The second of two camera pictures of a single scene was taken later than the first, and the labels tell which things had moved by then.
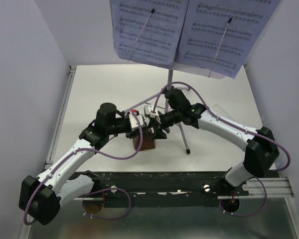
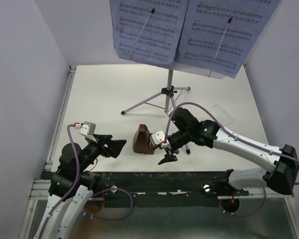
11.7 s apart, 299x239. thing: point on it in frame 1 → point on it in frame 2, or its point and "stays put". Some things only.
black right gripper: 158,133 → 169,157
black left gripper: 133,133 → 114,147
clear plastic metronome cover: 217,109 stays put
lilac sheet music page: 219,35 stays put
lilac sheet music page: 148,31 stays put
